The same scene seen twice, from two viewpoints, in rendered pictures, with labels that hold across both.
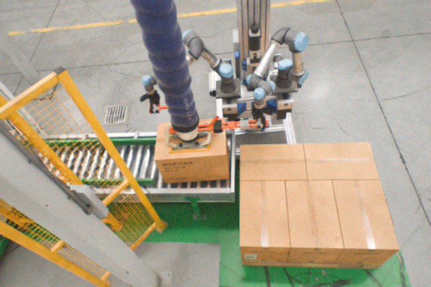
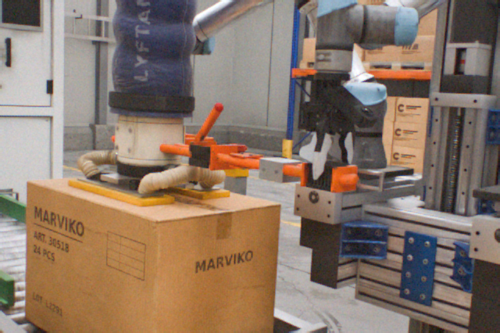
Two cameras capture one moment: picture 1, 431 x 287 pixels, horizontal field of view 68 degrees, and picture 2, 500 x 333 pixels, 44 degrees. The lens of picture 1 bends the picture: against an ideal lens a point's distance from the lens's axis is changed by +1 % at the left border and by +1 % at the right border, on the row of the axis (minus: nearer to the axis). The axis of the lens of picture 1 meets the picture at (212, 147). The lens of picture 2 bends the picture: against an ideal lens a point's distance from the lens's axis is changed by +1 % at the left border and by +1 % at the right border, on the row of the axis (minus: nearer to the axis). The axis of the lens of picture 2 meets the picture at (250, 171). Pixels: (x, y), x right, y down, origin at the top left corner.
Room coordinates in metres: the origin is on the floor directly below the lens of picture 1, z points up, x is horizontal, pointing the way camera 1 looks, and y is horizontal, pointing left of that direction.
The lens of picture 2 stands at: (0.51, -1.01, 1.24)
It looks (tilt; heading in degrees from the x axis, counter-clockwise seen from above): 8 degrees down; 36
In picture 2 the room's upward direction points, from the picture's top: 3 degrees clockwise
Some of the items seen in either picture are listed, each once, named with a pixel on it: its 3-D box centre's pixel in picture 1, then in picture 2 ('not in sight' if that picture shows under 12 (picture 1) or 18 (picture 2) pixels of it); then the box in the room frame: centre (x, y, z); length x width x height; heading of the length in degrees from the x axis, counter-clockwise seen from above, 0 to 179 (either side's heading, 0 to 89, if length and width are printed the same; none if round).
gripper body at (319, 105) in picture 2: (258, 111); (326, 103); (1.60, -0.40, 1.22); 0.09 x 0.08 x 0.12; 82
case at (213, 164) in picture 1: (194, 151); (147, 263); (1.68, 0.17, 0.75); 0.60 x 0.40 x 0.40; 82
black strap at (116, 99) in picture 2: (185, 119); (153, 101); (1.68, 0.17, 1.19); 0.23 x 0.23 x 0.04
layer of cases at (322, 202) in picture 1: (306, 200); not in sight; (1.18, -0.75, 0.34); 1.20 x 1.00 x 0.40; 78
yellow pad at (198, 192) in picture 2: not in sight; (176, 180); (1.77, 0.16, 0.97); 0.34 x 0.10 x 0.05; 82
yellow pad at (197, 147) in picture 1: (189, 145); (119, 185); (1.58, 0.19, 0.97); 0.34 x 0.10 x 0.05; 82
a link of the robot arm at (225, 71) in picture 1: (226, 73); (363, 106); (2.10, -0.24, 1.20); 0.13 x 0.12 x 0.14; 22
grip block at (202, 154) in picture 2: (217, 126); (213, 155); (1.64, -0.08, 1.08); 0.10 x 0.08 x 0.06; 172
